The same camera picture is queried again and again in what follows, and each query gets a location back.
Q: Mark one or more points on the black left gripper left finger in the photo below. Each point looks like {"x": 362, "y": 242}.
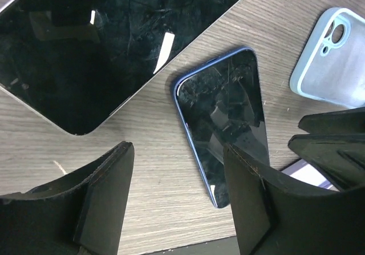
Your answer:
{"x": 79, "y": 213}

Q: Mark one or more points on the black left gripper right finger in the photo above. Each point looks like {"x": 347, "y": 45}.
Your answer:
{"x": 276, "y": 214}

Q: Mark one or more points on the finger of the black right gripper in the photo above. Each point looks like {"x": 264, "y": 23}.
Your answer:
{"x": 339, "y": 157}
{"x": 338, "y": 122}

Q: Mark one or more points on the light blue phone case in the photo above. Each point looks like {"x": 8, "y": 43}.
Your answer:
{"x": 331, "y": 65}

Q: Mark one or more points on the blue edged black smartphone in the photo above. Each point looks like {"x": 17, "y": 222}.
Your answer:
{"x": 220, "y": 102}

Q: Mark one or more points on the silver edged black smartphone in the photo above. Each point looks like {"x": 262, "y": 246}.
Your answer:
{"x": 76, "y": 62}

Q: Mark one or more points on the lavender phone case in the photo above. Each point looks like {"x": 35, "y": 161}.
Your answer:
{"x": 305, "y": 172}

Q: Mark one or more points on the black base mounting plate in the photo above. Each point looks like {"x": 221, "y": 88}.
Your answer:
{"x": 223, "y": 246}

